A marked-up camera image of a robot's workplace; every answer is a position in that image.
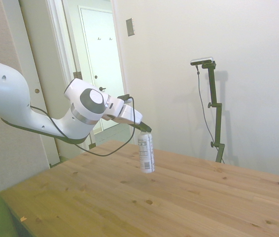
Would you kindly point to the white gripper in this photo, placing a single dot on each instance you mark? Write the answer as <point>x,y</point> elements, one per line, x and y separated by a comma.
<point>129,113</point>

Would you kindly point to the clear bottle with green cap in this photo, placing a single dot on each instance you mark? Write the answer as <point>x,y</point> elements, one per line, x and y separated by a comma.
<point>146,153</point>

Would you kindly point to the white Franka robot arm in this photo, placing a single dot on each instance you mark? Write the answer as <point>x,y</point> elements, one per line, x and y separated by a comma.
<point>6,93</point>

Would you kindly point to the brass door hinge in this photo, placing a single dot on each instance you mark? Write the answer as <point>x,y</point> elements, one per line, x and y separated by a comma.
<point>77,75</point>
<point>92,145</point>

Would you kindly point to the white closed door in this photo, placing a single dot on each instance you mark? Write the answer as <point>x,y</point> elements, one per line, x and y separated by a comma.
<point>100,61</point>

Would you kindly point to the beige open door leaf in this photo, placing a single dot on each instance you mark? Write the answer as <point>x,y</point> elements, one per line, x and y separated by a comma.
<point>38,61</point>

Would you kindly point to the small orange scrap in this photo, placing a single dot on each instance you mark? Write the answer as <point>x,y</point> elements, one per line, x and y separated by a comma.
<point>23,218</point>

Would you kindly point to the black jointed camera stand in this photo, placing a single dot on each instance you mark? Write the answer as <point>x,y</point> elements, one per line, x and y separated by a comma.
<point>216,103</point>

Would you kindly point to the grey stereo camera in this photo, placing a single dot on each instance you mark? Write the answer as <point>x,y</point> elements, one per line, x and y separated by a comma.
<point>201,61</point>

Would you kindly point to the grey wall switch plate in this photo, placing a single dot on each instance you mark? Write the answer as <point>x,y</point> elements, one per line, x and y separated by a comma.
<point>130,27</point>

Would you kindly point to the white door frame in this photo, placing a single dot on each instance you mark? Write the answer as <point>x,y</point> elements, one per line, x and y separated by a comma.
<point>60,37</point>

